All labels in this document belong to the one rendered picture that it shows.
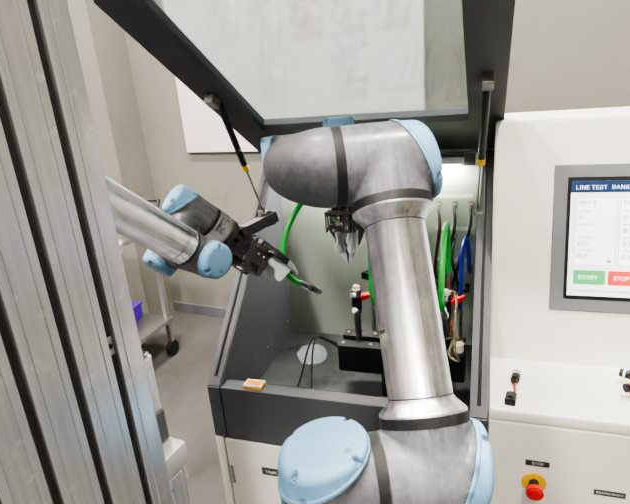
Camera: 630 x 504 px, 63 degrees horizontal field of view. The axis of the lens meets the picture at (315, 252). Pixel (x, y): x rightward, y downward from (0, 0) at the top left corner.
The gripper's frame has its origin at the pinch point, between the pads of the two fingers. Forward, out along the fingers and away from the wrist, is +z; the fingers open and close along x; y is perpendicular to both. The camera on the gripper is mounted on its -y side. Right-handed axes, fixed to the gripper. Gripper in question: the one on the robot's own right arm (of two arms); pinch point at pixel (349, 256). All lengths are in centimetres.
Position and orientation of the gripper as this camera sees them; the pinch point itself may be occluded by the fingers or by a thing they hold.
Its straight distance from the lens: 134.2
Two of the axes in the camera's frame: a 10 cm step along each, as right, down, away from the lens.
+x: 9.5, 0.3, -3.1
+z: 0.8, 9.4, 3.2
